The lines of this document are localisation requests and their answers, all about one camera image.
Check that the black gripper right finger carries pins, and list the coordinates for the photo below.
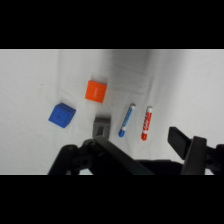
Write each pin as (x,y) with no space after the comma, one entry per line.
(191,156)

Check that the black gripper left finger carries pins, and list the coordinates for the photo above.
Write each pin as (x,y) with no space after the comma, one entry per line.
(121,159)

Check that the blue cube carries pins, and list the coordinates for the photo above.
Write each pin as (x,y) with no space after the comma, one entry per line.
(62,115)

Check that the gray cube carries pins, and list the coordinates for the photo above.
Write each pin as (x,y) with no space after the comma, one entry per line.
(102,126)

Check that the orange cube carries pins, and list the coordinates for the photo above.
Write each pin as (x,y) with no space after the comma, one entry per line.
(96,91)

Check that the blue white marker pen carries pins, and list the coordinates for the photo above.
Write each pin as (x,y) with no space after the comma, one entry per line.
(127,120)

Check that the red white marker pen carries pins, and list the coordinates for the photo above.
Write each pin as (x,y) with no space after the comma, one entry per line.
(146,123)

